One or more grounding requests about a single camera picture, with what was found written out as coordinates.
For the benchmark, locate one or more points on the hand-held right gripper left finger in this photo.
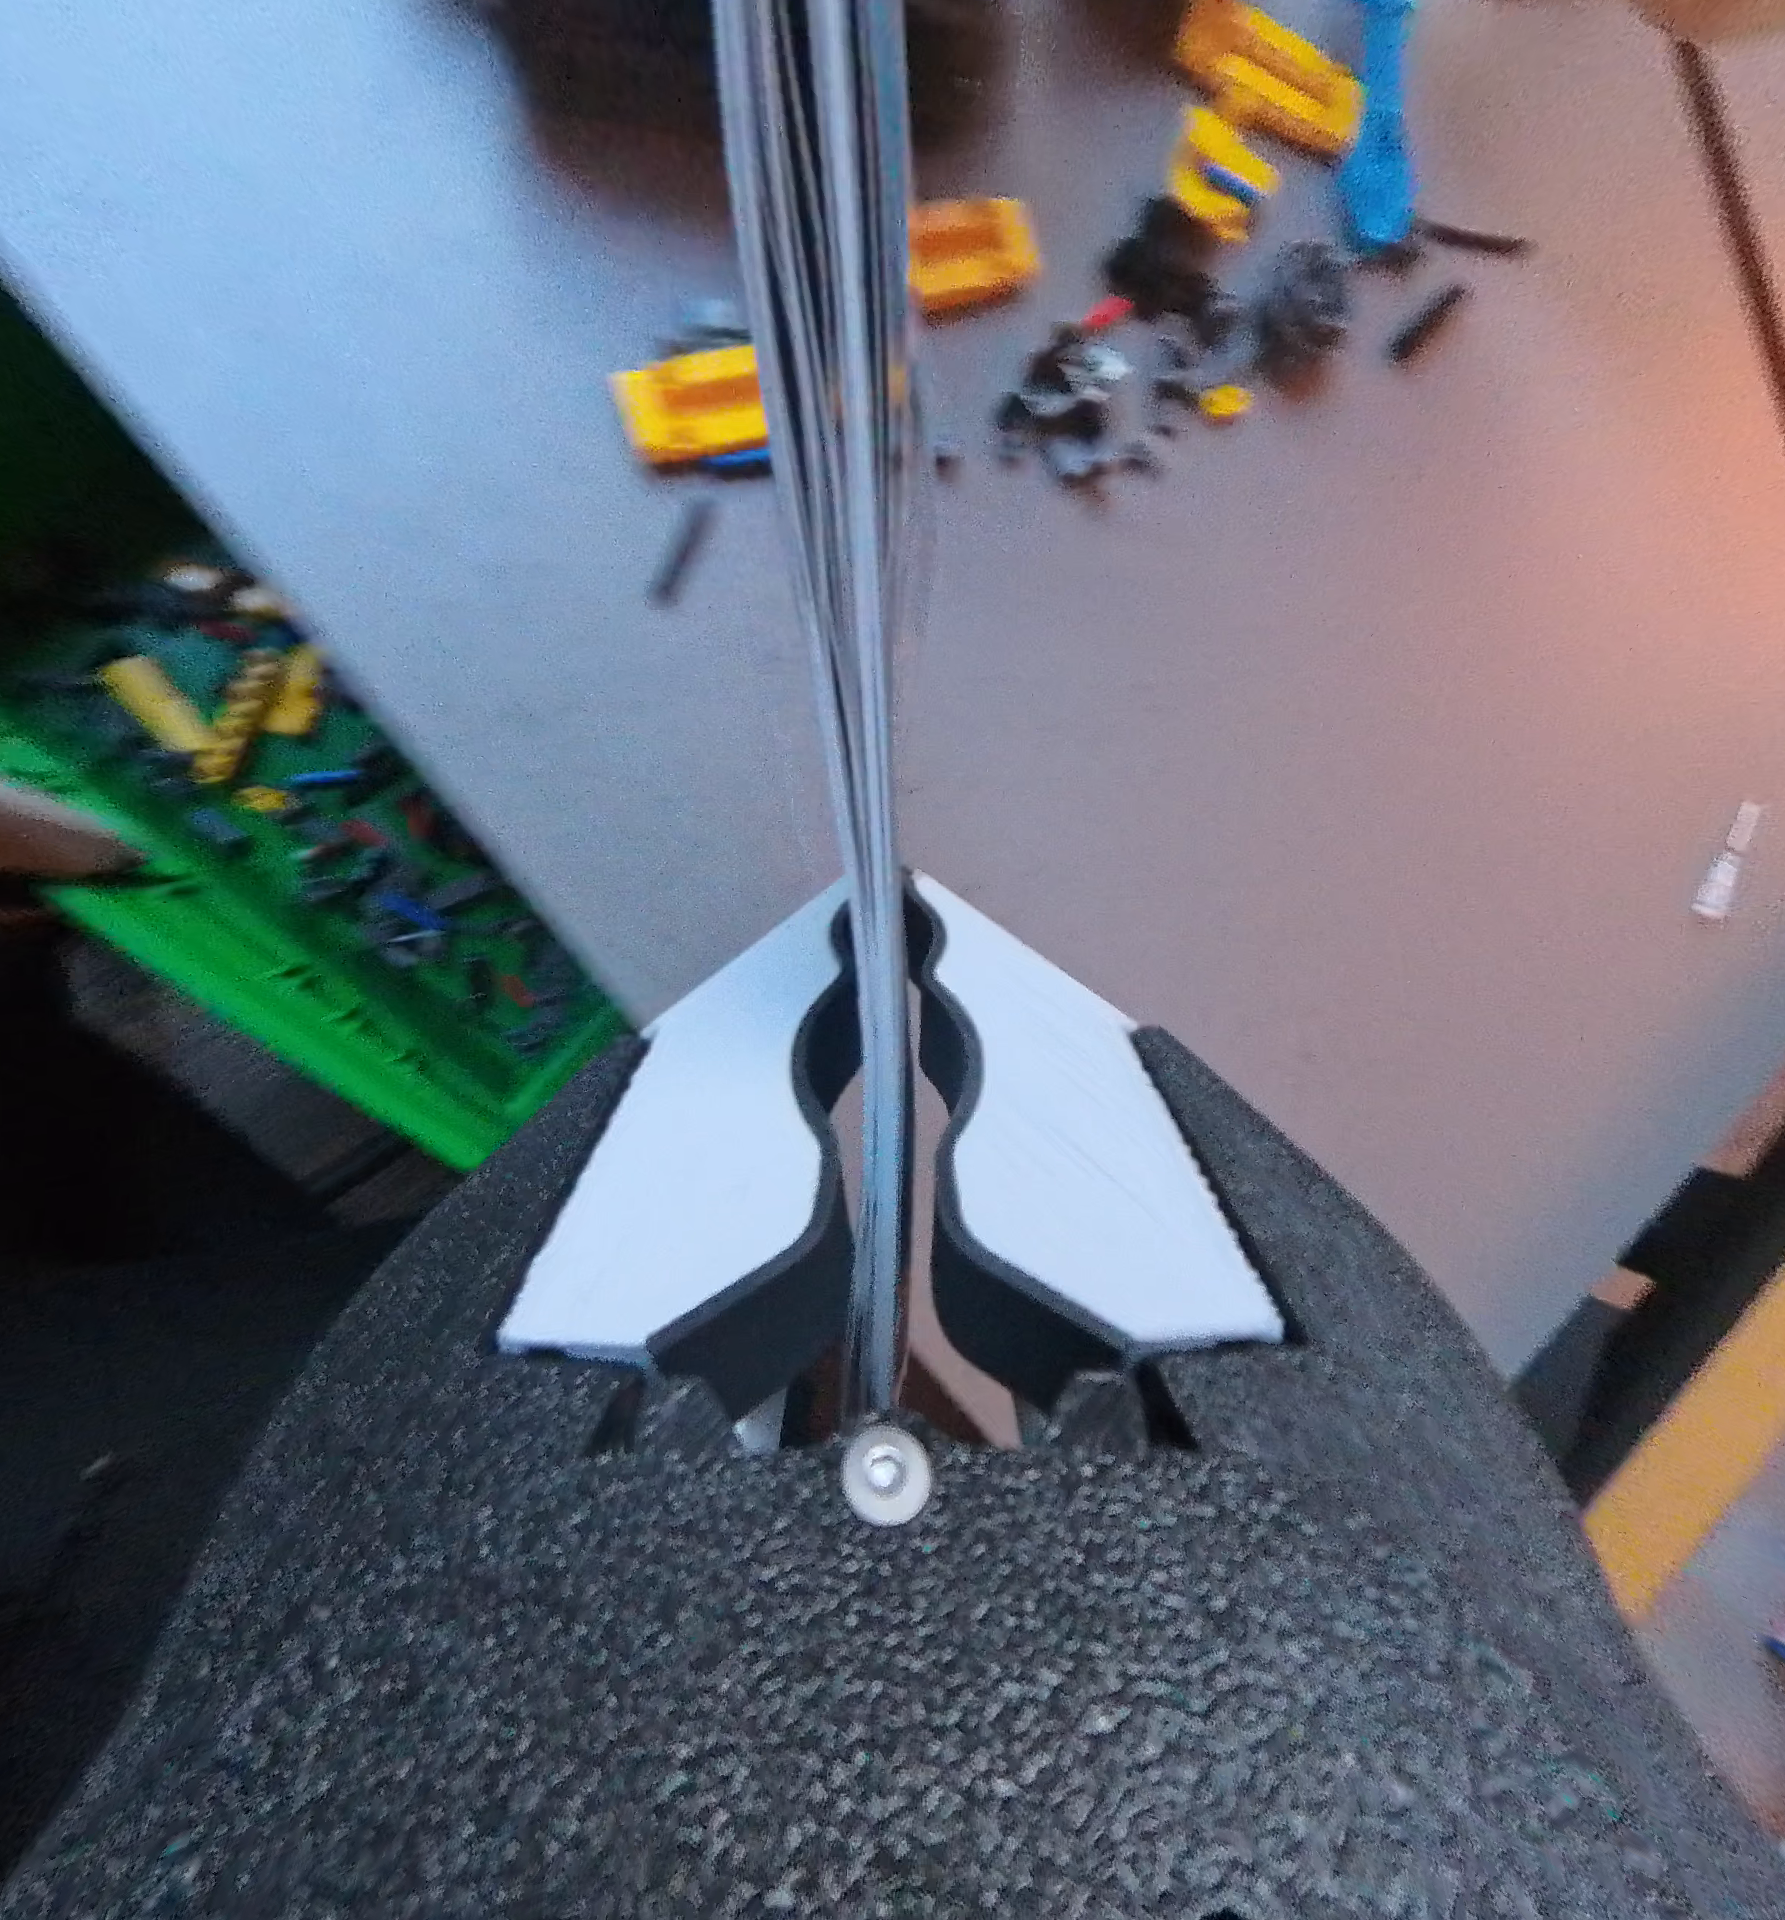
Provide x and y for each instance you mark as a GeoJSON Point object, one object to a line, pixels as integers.
{"type": "Point", "coordinates": [681, 1169]}

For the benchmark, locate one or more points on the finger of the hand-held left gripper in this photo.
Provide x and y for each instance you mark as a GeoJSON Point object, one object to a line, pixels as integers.
{"type": "Point", "coordinates": [6, 833]}

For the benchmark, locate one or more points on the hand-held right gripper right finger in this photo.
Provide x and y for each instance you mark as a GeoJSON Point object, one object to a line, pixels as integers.
{"type": "Point", "coordinates": [1087, 1185]}

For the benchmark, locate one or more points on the green plastic storage box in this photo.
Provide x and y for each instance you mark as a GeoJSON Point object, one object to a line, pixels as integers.
{"type": "Point", "coordinates": [233, 975]}

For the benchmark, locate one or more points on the pile of toy building pieces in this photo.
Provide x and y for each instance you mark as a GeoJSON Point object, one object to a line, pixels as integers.
{"type": "Point", "coordinates": [277, 780]}
{"type": "Point", "coordinates": [1176, 330]}

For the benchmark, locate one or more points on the toy instruction booklet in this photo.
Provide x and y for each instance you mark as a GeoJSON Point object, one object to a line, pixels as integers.
{"type": "Point", "coordinates": [831, 450]}

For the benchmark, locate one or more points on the yellow long building brick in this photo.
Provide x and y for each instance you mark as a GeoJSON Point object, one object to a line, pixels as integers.
{"type": "Point", "coordinates": [689, 405]}
{"type": "Point", "coordinates": [976, 251]}

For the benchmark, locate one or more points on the black flat building strip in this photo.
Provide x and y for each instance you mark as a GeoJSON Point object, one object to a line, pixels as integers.
{"type": "Point", "coordinates": [681, 552]}

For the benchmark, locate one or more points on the yellow wooden beam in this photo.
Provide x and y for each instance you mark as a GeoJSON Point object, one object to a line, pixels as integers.
{"type": "Point", "coordinates": [1731, 1425]}

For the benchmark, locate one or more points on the clear plastic building pin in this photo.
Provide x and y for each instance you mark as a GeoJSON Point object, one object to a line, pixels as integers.
{"type": "Point", "coordinates": [1729, 861]}

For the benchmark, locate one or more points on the blue long building piece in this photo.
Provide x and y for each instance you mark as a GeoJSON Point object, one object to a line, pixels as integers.
{"type": "Point", "coordinates": [1373, 135]}

